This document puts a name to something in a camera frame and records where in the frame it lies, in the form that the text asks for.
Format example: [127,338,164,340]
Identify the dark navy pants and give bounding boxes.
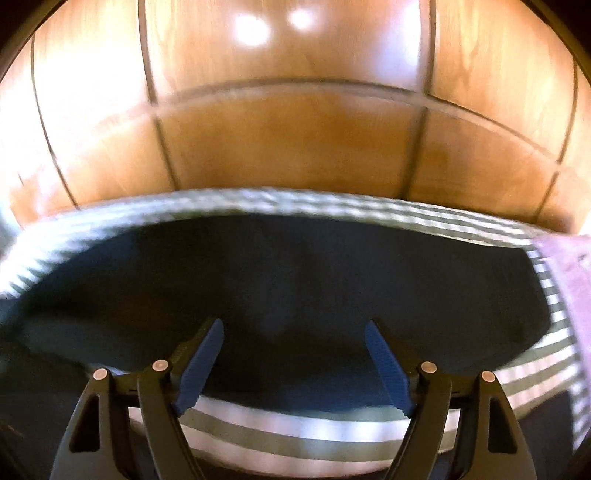
[0,213,557,414]

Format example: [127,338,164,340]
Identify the green white checked bed sheet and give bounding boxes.
[0,187,585,478]

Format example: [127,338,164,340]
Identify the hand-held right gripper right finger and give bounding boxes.
[364,318,539,480]

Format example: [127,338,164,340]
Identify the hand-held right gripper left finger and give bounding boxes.
[50,318,225,480]

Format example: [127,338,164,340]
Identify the pink cloth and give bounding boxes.
[533,233,591,374]

